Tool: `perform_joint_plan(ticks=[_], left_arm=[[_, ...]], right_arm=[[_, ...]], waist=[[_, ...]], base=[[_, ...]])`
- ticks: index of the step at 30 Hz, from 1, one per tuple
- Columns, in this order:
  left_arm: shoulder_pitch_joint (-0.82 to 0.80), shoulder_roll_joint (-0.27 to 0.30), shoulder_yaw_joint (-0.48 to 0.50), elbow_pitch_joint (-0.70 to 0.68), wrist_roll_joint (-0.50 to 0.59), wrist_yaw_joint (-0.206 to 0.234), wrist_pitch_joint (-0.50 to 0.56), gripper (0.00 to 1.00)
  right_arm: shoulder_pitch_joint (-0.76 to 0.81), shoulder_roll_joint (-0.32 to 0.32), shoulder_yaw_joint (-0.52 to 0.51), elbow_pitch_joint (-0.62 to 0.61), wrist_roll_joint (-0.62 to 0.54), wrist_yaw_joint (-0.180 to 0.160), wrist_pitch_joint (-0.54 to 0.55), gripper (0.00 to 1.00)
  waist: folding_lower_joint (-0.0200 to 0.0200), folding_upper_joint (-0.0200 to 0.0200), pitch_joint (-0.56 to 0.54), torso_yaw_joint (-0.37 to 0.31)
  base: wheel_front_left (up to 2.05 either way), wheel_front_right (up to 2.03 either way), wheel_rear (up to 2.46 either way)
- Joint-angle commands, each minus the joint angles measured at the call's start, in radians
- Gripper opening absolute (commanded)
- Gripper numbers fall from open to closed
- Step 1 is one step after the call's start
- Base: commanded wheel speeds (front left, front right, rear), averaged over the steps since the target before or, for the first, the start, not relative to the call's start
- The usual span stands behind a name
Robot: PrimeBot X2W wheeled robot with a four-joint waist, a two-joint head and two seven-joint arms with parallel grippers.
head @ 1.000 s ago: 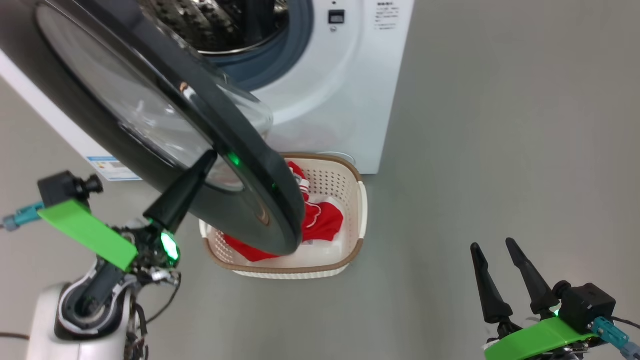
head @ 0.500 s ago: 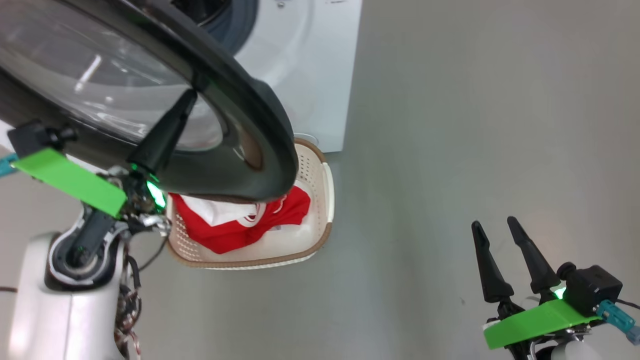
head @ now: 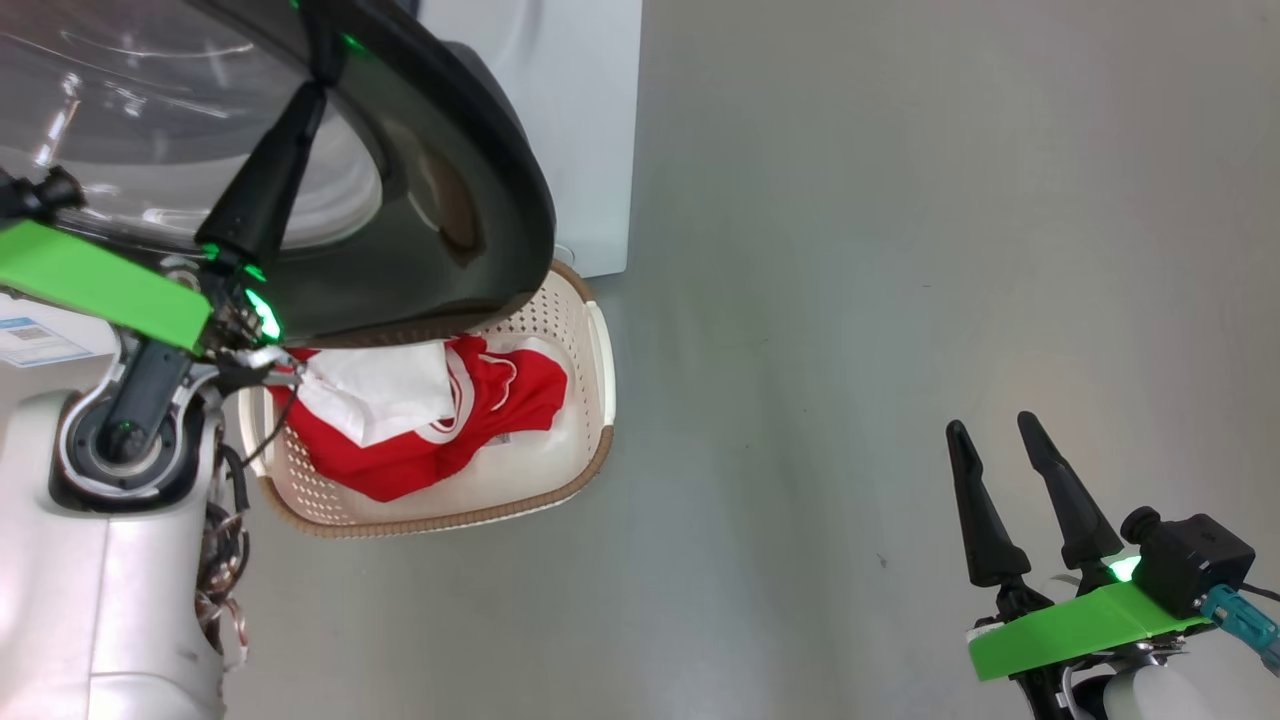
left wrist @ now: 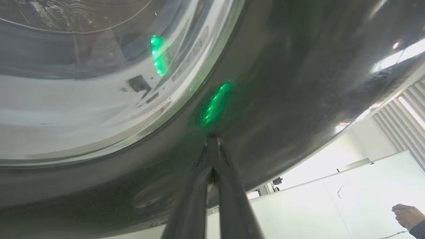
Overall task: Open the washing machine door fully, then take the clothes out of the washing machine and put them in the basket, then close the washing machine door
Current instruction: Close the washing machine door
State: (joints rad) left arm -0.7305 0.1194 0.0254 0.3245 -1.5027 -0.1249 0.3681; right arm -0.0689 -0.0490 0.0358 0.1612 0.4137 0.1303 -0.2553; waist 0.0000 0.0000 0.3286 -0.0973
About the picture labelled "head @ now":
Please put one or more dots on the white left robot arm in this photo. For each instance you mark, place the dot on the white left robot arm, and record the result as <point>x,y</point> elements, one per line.
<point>100,600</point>

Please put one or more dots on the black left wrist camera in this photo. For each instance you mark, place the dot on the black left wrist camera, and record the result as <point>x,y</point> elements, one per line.
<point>45,192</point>

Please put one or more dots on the cream basket brown rim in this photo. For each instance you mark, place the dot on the cream basket brown rim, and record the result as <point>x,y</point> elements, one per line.
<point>570,450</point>

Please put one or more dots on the dark round glass door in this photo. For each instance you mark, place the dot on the dark round glass door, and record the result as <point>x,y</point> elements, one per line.
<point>480,150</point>

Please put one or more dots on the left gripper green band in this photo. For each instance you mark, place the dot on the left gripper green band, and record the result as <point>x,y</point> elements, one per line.
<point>100,280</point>

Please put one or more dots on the teal right camera connector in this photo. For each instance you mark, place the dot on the teal right camera connector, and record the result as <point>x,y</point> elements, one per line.
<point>1240,620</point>

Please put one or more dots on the red basketball jersey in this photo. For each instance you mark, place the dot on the red basketball jersey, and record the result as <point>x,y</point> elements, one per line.
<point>400,470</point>

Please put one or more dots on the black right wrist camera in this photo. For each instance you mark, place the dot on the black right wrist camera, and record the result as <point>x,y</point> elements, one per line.
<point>1195,560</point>

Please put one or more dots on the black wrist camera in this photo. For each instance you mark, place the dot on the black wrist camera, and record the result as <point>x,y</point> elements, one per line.
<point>45,192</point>
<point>1195,560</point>

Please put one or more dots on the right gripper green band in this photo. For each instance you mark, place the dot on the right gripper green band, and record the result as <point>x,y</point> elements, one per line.
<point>1070,630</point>

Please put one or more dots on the white washing machine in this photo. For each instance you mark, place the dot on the white washing machine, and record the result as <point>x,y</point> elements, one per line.
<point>580,120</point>

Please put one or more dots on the blue energy label sticker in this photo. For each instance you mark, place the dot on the blue energy label sticker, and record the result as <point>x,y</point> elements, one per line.
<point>40,340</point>

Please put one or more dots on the white garment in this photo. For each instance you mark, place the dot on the white garment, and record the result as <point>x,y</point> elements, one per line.
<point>380,390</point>

